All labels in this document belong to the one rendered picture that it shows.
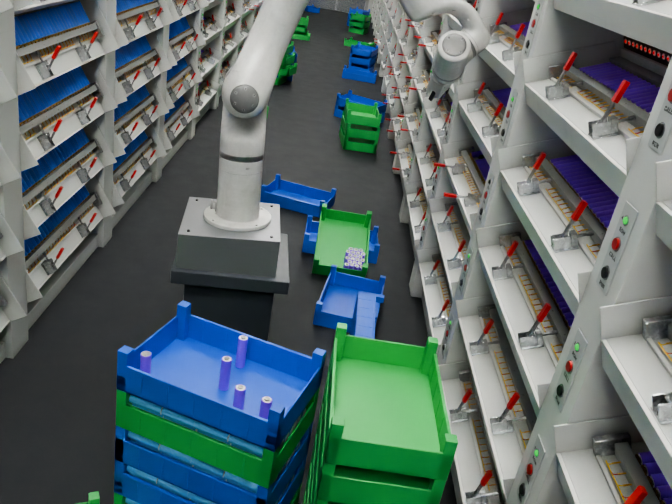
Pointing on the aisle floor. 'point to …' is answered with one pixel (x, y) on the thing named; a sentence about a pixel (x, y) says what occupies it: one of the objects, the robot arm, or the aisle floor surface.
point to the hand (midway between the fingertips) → (441, 90)
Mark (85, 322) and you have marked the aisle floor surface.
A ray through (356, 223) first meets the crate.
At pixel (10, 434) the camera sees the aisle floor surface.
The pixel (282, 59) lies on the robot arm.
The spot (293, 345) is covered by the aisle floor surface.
